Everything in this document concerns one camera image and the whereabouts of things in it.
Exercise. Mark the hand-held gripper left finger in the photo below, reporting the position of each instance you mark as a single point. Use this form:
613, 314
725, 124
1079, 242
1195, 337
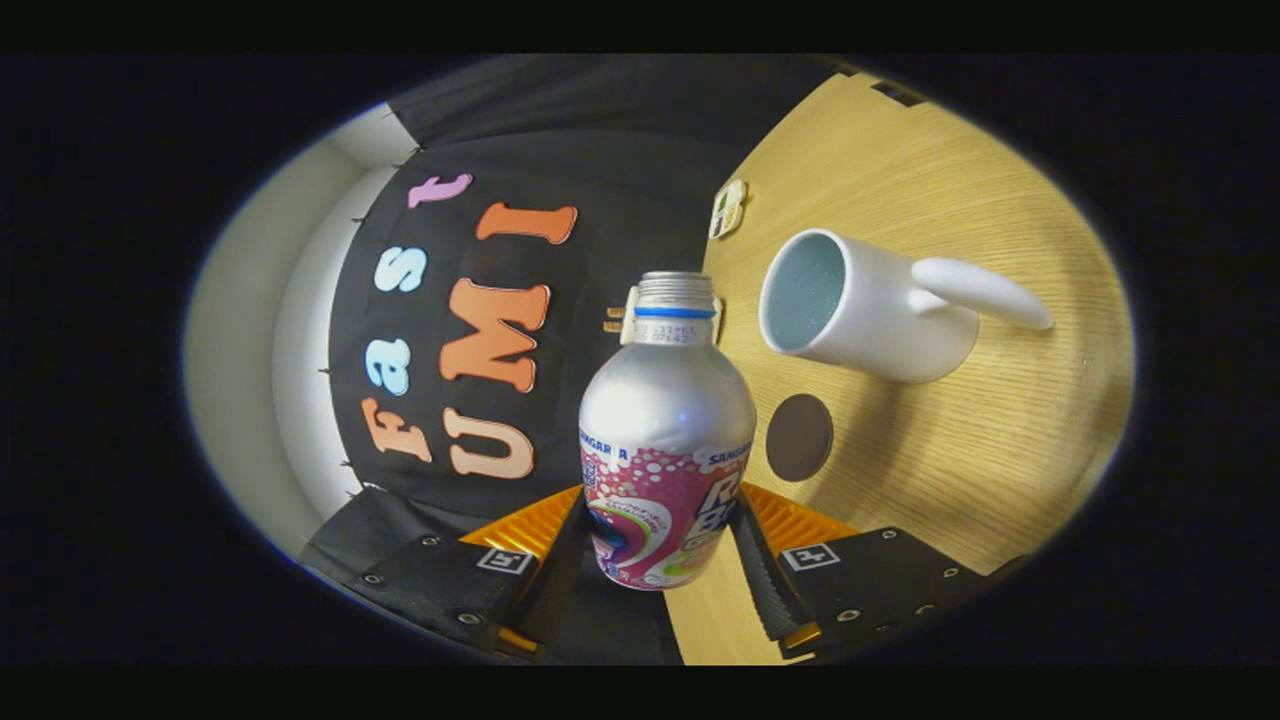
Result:
560, 570

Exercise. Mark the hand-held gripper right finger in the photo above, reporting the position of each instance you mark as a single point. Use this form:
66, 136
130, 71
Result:
765, 590

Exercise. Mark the round brown coaster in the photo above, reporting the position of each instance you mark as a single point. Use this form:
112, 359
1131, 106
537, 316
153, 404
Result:
799, 438

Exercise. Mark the silver juice bottle pink label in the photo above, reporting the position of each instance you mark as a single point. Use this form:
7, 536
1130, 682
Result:
665, 420

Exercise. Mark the wooden table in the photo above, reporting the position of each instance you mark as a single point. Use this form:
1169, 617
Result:
950, 450

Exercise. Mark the white toaster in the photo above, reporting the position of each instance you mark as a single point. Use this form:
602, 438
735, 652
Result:
629, 320

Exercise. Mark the white divided sauce tray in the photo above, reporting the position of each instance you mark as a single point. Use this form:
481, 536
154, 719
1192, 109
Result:
728, 208

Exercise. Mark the small black block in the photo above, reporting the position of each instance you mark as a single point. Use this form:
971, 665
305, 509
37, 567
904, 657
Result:
897, 93

